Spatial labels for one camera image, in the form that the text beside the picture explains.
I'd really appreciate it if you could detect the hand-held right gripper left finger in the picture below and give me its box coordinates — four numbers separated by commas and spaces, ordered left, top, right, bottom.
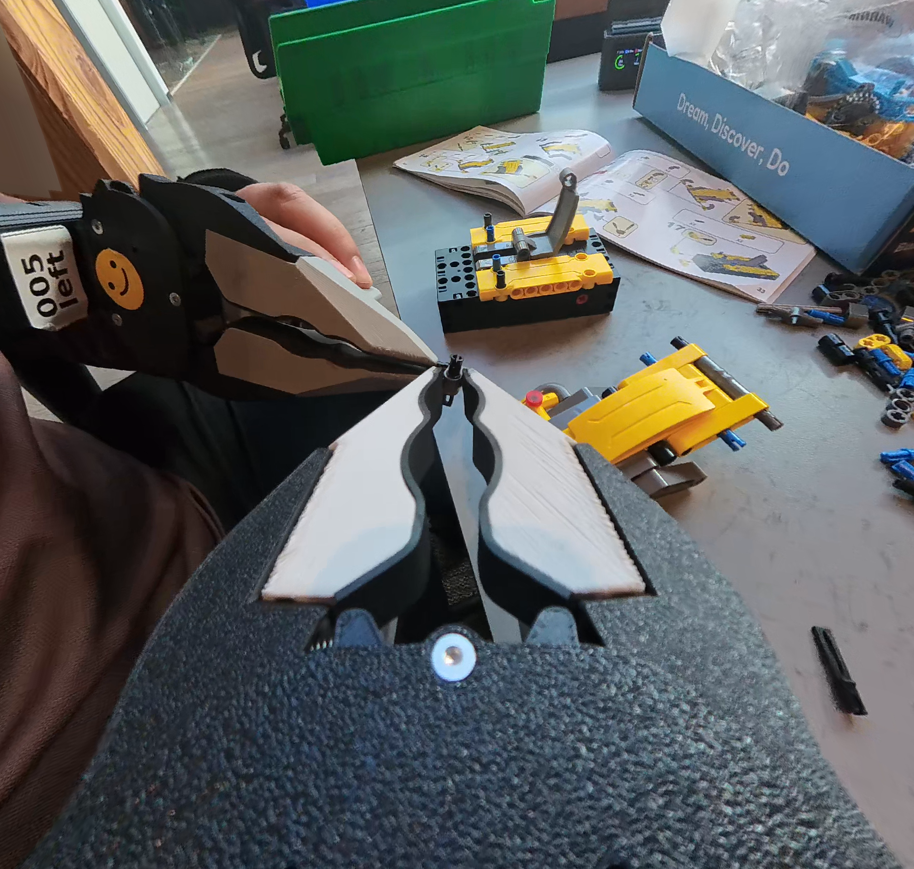
260, 368, 440, 606

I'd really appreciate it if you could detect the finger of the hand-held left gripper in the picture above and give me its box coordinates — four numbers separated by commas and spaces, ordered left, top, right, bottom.
204, 230, 439, 368
213, 326, 429, 399

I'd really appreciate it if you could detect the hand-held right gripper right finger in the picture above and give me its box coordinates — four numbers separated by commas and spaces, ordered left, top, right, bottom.
461, 369, 648, 600

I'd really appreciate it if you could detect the black yellow toy base assembly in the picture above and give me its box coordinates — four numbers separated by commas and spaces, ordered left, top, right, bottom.
434, 168, 621, 334

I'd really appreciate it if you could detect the grey desk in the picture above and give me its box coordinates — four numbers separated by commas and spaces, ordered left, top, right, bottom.
357, 0, 914, 856

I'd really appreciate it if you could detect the person's left hand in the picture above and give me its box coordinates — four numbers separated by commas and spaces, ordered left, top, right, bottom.
236, 181, 374, 290

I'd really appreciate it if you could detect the yellow grey toy hood assembly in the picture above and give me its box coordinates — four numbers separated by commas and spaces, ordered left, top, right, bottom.
523, 337, 785, 500

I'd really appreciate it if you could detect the wooden table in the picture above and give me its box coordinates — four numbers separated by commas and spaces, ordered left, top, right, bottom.
0, 0, 170, 202

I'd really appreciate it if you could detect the green plastic bin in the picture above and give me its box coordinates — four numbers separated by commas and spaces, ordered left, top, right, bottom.
268, 0, 559, 166

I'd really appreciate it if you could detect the white framed glass partition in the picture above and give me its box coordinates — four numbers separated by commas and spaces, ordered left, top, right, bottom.
25, 0, 224, 129

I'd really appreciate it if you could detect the person's brown shirt torso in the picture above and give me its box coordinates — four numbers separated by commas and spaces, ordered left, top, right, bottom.
0, 351, 224, 869

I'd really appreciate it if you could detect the single black pin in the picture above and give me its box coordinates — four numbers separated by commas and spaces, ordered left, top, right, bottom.
810, 626, 868, 717

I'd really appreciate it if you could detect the open instruction booklet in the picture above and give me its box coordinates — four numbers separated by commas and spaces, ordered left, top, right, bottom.
394, 126, 816, 304

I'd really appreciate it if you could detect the pile of small loose bricks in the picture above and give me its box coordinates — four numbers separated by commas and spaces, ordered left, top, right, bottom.
755, 268, 914, 502

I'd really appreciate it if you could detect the black device with green display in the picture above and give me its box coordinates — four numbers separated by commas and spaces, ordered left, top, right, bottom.
598, 18, 666, 93

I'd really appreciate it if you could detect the blue cardboard box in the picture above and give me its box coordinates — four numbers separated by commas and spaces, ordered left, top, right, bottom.
632, 32, 914, 276

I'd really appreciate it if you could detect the white plastic bag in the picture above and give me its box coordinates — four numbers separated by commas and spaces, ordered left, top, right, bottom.
660, 0, 771, 64

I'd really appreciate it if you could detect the clear bag with blue parts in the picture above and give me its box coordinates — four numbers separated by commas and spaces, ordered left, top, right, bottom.
714, 0, 914, 159

